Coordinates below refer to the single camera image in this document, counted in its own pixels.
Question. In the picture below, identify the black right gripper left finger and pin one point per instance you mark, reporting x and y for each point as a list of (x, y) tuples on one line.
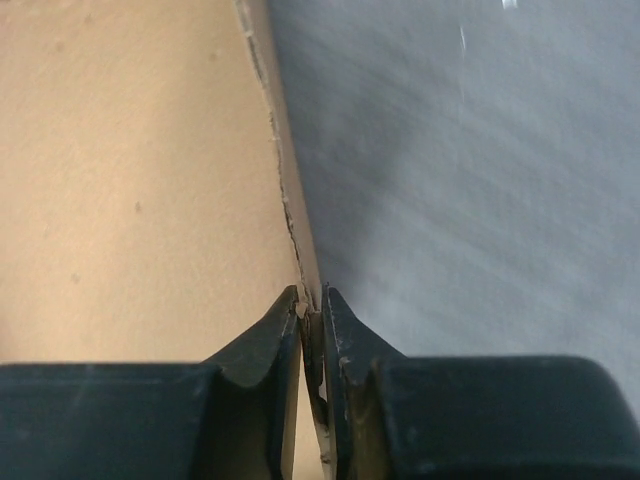
[(231, 416)]

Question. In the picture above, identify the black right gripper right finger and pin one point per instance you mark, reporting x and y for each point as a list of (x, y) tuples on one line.
[(391, 416)]

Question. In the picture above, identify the brown cardboard box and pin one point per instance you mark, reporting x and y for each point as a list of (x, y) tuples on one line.
[(151, 207)]

